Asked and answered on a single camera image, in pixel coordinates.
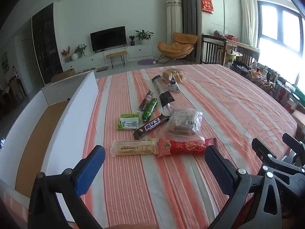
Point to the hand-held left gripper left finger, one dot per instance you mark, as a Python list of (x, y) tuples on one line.
[(90, 169)]

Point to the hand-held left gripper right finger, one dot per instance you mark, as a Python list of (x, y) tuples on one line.
[(219, 171)]

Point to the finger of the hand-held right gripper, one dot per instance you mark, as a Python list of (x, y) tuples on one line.
[(294, 143), (263, 149)]

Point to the red snack packet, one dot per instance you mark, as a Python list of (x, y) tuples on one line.
[(183, 146)]

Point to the white cardboard box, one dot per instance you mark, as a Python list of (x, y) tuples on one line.
[(78, 124)]

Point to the cream wafer packet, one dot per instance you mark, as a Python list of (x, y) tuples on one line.
[(133, 148)]

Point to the green and white packet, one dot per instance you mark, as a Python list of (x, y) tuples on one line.
[(128, 122)]

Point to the clear bag of biscuits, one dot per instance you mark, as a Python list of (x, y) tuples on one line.
[(183, 121)]

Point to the brown chocolate bar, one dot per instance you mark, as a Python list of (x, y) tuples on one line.
[(150, 126)]

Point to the green sausage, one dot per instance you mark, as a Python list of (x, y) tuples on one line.
[(150, 108)]

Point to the brown cake roll packet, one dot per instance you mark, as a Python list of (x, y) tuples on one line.
[(146, 100)]

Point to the small black packet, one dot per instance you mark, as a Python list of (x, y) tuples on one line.
[(166, 99)]

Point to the white triangular pouch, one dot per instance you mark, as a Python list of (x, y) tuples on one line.
[(174, 85)]

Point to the bagged bread loaf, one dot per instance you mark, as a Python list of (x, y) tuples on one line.
[(177, 73)]

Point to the long snack stick packet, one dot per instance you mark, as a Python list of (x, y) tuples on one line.
[(158, 83)]

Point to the orange striped tablecloth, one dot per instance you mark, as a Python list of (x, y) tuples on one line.
[(238, 114)]

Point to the pile of assorted goods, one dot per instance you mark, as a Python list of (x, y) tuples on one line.
[(266, 76)]

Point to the brown cardboard box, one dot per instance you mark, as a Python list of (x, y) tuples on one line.
[(64, 75)]

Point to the green stool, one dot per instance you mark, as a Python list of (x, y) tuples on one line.
[(230, 56)]

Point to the black floor scale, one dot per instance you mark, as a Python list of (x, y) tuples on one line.
[(102, 69)]

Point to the wooden desk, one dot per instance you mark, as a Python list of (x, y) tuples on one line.
[(243, 46)]

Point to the window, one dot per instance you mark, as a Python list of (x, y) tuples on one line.
[(281, 33)]

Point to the dark dining furniture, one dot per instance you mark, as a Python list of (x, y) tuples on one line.
[(12, 90)]

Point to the dark wooden chair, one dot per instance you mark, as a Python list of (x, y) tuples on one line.
[(212, 50)]

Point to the wooden bench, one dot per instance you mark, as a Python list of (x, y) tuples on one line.
[(116, 53)]

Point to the red flower arrangement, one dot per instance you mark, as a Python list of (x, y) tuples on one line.
[(66, 52)]

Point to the plant in round white vase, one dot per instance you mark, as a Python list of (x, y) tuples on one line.
[(79, 50)]

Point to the purple floor mat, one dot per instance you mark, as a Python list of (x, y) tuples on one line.
[(145, 62)]

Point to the white television cabinet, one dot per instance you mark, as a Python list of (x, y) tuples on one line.
[(140, 50)]

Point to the dark display cabinet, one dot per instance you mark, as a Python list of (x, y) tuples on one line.
[(46, 45)]

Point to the black television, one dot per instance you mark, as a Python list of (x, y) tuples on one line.
[(108, 38)]

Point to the white curtain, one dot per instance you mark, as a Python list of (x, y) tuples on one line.
[(247, 16)]

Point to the orange lounge chair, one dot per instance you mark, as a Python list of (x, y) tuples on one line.
[(178, 44)]

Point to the small potted plant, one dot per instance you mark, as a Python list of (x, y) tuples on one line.
[(132, 39)]

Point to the large potted plant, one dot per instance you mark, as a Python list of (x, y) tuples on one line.
[(143, 35)]

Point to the grey curtain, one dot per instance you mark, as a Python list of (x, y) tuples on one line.
[(189, 12)]

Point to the covered standing air conditioner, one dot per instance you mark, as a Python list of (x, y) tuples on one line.
[(174, 21)]

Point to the framed wall picture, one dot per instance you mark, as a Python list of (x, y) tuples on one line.
[(5, 62)]

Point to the red wall hanging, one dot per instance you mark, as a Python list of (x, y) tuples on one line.
[(206, 3)]

